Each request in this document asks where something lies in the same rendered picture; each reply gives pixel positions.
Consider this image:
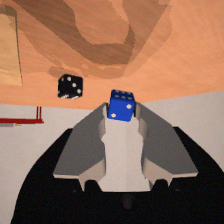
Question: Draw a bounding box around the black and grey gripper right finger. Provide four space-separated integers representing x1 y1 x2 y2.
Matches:
133 102 224 214

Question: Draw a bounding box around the tan mat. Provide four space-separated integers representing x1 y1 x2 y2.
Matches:
0 7 23 86

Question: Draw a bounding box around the black die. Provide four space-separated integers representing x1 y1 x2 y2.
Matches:
57 74 83 99

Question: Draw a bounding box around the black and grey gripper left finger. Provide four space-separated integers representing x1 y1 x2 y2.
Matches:
10 102 108 224

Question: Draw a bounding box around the blue die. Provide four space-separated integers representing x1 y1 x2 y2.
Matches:
108 89 136 122

